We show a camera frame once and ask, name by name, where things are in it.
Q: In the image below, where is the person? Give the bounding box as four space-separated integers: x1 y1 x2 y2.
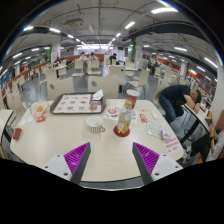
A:
78 51 88 64
109 52 119 64
88 51 99 63
158 84 203 124
186 116 224 164

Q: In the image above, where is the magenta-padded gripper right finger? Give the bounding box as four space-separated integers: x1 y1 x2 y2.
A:
131 142 183 186

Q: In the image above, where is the beige dining chair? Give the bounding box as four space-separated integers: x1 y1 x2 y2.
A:
46 76 75 101
87 74 120 100

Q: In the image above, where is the flat round red coaster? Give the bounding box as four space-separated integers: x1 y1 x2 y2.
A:
112 124 131 138

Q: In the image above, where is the white paper napkin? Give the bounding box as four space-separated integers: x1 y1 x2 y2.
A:
91 89 105 102

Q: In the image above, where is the white paper slip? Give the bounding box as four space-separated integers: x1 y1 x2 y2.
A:
19 113 34 128

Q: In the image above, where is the colourful printed paper flyer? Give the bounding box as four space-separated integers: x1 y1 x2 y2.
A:
103 105 138 126

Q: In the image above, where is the ceiling air conditioner unit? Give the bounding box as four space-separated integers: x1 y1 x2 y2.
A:
64 17 84 28

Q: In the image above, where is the group of ceiling lights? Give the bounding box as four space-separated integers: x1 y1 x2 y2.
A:
0 6 219 78

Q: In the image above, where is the round brown food item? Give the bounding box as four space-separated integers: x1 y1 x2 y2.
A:
88 103 99 113

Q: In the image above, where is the dark food tray, paper liner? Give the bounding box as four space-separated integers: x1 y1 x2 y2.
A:
49 92 108 115

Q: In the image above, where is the clear plastic packet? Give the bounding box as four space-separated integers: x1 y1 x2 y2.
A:
145 120 164 139

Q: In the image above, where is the clear plastic bag with food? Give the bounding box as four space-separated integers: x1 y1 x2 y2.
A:
29 100 50 123

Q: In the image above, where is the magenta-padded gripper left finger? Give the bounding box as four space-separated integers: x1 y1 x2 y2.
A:
42 142 92 186

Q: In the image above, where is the group of beige chairs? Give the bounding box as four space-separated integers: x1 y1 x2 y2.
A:
6 58 201 101

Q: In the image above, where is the white table notice, red print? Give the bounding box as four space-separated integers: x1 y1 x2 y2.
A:
163 137 184 154

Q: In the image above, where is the small pale purple packet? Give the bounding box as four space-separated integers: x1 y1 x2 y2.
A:
161 131 172 141

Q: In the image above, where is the small red packet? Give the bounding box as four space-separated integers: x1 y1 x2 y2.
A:
12 127 23 142

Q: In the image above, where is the beige dining table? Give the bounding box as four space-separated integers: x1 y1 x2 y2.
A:
182 103 214 144
0 108 15 144

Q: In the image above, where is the white patterned mug, gold handle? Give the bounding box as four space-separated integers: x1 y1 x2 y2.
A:
86 115 106 135

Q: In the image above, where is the clear bottle with yellow cap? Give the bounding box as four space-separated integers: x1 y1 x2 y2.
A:
116 98 134 136

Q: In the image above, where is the red paper cup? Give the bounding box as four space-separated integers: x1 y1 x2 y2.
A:
125 89 140 109

